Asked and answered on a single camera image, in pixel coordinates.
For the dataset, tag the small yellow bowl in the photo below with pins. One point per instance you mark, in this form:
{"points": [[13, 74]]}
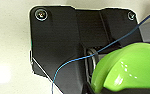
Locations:
{"points": [[131, 70]]}

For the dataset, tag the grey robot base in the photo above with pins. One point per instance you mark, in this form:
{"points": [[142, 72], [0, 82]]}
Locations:
{"points": [[57, 40]]}

